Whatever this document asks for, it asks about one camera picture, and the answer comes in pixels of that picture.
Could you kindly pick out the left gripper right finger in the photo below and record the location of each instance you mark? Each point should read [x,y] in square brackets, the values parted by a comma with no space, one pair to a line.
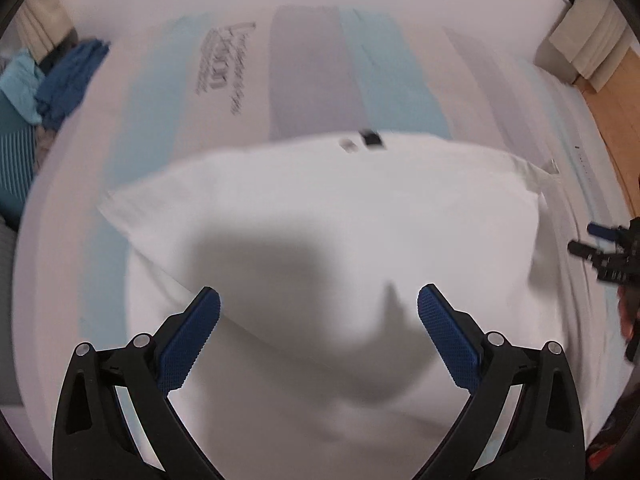
[522,419]

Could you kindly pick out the white and black jacket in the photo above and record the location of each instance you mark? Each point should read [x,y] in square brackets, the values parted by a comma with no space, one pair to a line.
[318,248]

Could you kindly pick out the light blue cloth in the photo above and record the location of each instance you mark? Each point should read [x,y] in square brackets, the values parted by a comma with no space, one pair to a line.
[20,82]

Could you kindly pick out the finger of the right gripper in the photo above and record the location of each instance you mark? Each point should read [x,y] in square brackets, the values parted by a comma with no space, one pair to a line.
[603,232]
[582,250]

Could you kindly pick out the wooden headboard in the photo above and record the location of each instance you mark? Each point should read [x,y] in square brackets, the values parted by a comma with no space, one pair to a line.
[616,109]

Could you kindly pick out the blue crumpled clothes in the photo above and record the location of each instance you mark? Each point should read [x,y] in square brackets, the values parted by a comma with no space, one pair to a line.
[65,86]

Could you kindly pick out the striped bed sheet mattress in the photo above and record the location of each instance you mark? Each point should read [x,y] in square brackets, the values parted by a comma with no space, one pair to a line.
[205,83]

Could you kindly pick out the right hand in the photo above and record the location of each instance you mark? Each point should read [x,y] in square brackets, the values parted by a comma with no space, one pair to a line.
[628,308]

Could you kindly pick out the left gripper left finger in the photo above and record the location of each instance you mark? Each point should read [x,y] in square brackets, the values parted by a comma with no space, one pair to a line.
[114,419]

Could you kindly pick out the teal hard suitcase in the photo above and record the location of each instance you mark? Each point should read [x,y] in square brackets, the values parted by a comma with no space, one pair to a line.
[18,143]

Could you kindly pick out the left beige curtain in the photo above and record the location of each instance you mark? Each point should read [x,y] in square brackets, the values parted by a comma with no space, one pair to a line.
[46,30]

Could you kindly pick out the right beige curtain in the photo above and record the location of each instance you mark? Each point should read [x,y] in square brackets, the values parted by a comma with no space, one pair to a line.
[594,38]

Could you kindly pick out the beige curtain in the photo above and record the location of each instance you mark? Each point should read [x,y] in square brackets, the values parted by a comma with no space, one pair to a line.
[46,30]
[594,38]

